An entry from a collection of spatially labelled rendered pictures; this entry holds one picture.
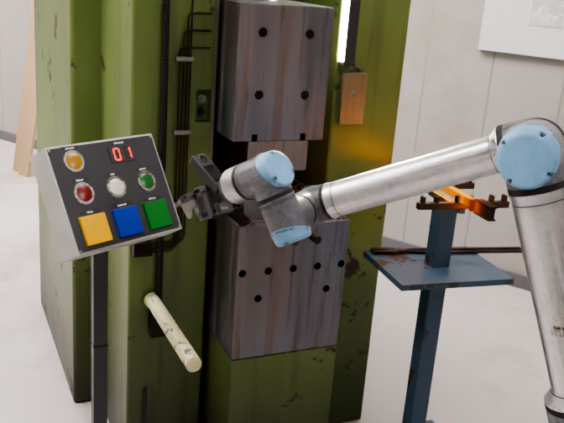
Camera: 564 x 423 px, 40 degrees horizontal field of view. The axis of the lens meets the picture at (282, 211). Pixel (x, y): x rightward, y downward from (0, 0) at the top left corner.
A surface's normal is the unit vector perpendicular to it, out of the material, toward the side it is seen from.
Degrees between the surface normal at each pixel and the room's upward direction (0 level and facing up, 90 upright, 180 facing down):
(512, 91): 90
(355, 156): 90
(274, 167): 55
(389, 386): 0
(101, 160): 60
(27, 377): 0
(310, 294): 90
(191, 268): 90
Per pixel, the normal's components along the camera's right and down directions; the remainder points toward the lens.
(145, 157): 0.69, -0.26
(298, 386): 0.41, 0.30
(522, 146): -0.46, 0.11
